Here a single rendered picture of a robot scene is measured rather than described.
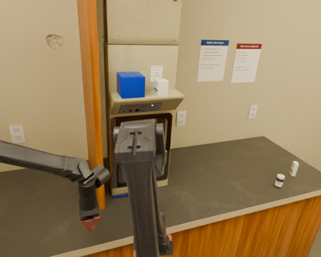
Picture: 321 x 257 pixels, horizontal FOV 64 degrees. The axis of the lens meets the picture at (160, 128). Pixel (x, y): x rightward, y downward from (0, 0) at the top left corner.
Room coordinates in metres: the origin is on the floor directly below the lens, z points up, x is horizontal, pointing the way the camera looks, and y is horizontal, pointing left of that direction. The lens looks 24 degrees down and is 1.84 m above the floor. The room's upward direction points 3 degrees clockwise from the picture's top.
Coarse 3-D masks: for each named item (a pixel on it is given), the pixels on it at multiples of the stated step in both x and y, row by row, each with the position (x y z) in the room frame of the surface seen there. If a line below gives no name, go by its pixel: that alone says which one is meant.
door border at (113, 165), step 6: (114, 120) 1.10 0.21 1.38; (114, 126) 1.09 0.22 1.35; (114, 144) 1.09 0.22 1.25; (114, 150) 1.09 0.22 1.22; (114, 156) 1.09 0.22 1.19; (114, 162) 1.09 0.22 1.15; (114, 168) 1.09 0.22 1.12; (114, 174) 1.09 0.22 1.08; (114, 180) 1.09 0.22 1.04; (114, 186) 1.09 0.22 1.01
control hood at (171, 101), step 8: (112, 96) 1.04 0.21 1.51; (152, 96) 1.07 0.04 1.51; (160, 96) 1.08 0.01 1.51; (168, 96) 1.08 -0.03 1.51; (176, 96) 1.10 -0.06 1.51; (184, 96) 1.11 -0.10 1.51; (112, 104) 1.03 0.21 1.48; (120, 104) 1.02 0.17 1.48; (128, 104) 1.03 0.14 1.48; (168, 104) 1.12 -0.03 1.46; (176, 104) 1.14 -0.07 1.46; (112, 112) 1.06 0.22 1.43; (136, 112) 1.11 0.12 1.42
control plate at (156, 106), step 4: (136, 104) 1.05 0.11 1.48; (140, 104) 1.06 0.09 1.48; (144, 104) 1.07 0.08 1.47; (148, 104) 1.08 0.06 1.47; (152, 104) 1.08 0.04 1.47; (156, 104) 1.09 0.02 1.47; (160, 104) 1.10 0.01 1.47; (120, 108) 1.04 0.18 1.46; (124, 108) 1.05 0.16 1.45; (128, 108) 1.06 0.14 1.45; (132, 108) 1.07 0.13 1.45; (136, 108) 1.08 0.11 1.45; (140, 108) 1.09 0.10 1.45; (144, 108) 1.10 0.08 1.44; (148, 108) 1.11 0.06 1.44; (152, 108) 1.12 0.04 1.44; (156, 108) 1.13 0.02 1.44; (120, 112) 1.07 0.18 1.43; (124, 112) 1.08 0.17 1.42; (128, 112) 1.09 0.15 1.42; (132, 112) 1.10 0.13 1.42
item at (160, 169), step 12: (120, 120) 1.11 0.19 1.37; (132, 120) 1.13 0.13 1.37; (144, 120) 1.15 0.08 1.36; (156, 120) 1.17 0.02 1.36; (168, 120) 1.20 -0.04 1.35; (168, 132) 1.20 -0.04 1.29; (168, 144) 1.20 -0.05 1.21; (156, 156) 1.18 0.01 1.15; (168, 156) 1.20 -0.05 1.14; (120, 168) 1.11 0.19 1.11; (156, 168) 1.18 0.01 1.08; (168, 168) 1.20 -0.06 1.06; (120, 180) 1.10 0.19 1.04; (156, 180) 1.18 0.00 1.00
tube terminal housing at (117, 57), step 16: (112, 48) 1.11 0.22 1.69; (128, 48) 1.13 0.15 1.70; (144, 48) 1.16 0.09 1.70; (160, 48) 1.19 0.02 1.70; (176, 48) 1.21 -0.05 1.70; (112, 64) 1.11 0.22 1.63; (128, 64) 1.13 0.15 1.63; (144, 64) 1.16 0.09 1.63; (160, 64) 1.19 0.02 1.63; (176, 64) 1.22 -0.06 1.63; (112, 80) 1.10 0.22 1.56; (144, 112) 1.16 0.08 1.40; (160, 112) 1.19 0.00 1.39; (112, 192) 1.10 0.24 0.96
